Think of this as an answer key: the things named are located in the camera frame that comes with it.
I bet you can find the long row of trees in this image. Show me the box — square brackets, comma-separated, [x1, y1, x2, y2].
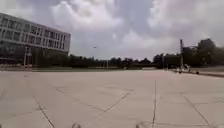
[33, 38, 224, 70]

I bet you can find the grey paved plaza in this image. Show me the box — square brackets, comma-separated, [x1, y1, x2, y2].
[0, 68, 224, 128]

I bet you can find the robot's own part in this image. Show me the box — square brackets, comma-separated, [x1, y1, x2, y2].
[134, 122, 145, 128]
[71, 122, 82, 128]

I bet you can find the tall lattice mast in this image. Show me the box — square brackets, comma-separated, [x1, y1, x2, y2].
[179, 38, 185, 70]

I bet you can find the vehicle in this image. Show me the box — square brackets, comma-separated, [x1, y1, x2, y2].
[176, 64, 200, 75]

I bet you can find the large glass-fronted building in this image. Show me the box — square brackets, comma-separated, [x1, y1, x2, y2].
[0, 12, 72, 67]

